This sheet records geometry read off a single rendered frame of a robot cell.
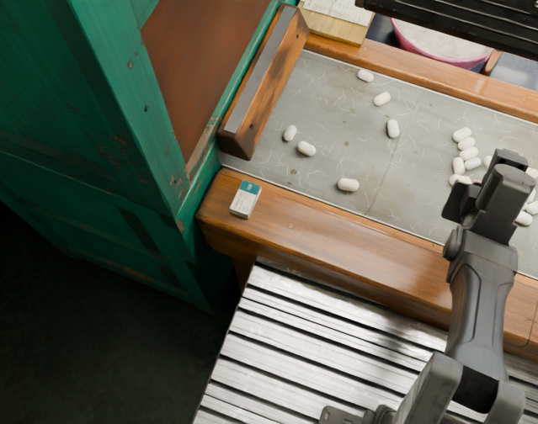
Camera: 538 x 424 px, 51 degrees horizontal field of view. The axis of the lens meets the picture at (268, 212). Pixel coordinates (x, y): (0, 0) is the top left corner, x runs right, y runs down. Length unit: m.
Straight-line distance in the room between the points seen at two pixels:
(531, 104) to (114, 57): 0.82
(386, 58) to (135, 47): 0.65
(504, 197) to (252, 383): 0.52
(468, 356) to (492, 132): 0.63
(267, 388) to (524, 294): 0.46
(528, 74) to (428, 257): 0.52
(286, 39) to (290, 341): 0.54
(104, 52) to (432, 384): 0.44
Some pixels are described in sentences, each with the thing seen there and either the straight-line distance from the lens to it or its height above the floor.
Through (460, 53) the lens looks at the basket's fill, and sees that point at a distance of 1.24.
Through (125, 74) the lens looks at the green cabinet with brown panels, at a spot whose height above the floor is 1.20.
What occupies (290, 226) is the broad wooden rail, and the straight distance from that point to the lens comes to 0.97.
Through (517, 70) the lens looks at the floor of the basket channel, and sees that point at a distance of 1.33.
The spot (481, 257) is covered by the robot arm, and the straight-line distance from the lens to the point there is 0.73.
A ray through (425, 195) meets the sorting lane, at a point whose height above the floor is 0.74.
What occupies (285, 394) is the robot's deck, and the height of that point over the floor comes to 0.67.
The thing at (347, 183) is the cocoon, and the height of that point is 0.76.
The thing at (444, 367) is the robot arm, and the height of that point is 1.12.
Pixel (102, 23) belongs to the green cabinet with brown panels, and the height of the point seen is 1.27.
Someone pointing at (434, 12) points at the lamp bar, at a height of 1.07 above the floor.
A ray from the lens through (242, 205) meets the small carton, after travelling 0.96.
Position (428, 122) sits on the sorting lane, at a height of 0.74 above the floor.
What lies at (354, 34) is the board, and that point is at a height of 0.78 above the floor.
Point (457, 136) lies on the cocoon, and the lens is 1.10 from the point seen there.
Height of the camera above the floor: 1.67
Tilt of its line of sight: 68 degrees down
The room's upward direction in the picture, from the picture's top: 3 degrees counter-clockwise
